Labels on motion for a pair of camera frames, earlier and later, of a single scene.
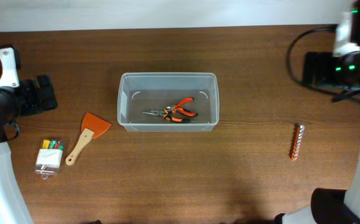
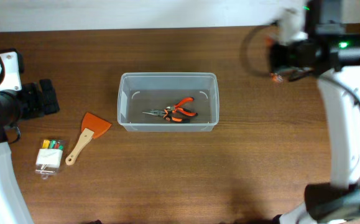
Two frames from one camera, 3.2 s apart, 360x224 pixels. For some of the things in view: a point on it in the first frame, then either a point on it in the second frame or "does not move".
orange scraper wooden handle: (92, 126) does not move
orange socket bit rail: (297, 139) → (275, 77)
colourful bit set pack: (49, 158) does not move
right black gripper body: (326, 71) → (289, 55)
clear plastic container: (168, 102) does not move
